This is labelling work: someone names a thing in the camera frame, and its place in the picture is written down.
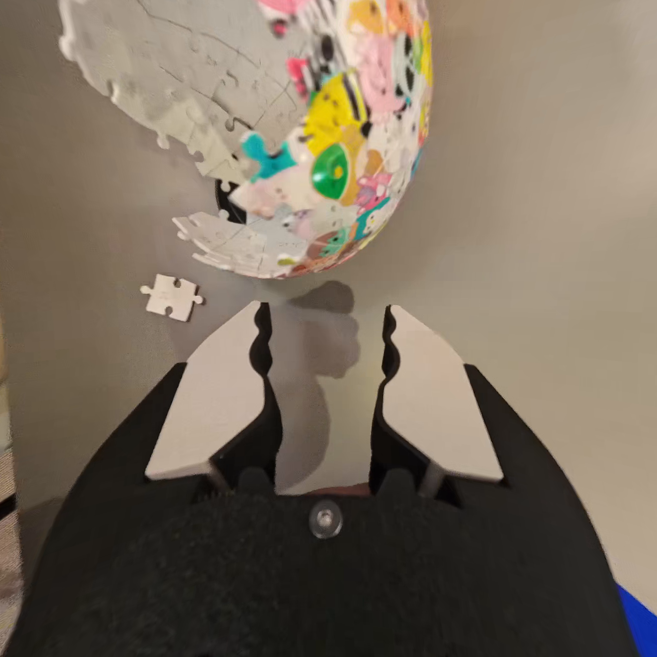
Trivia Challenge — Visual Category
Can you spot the blue plastic bin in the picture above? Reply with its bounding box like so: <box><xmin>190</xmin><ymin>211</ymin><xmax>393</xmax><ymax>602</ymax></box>
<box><xmin>614</xmin><ymin>583</ymin><xmax>657</xmax><ymax>637</ymax></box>

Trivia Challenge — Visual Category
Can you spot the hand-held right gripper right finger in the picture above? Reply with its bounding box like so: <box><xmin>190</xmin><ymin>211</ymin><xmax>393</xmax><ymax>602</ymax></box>
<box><xmin>372</xmin><ymin>305</ymin><xmax>504</xmax><ymax>491</ymax></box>

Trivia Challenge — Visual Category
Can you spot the colourful puzzle ball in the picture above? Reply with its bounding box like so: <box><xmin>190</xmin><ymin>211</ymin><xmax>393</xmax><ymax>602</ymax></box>
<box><xmin>59</xmin><ymin>0</ymin><xmax>434</xmax><ymax>280</ymax></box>

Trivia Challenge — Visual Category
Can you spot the black ball stand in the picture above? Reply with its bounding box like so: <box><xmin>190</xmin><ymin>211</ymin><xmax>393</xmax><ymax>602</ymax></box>
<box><xmin>216</xmin><ymin>180</ymin><xmax>249</xmax><ymax>224</ymax></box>

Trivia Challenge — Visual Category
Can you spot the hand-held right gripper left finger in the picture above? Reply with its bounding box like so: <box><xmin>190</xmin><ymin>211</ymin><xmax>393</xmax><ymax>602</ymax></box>
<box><xmin>146</xmin><ymin>303</ymin><xmax>283</xmax><ymax>488</ymax></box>

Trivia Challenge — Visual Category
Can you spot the white puzzle piece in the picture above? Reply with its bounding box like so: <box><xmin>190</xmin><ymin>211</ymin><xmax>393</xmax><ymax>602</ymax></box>
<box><xmin>141</xmin><ymin>273</ymin><xmax>204</xmax><ymax>323</ymax></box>

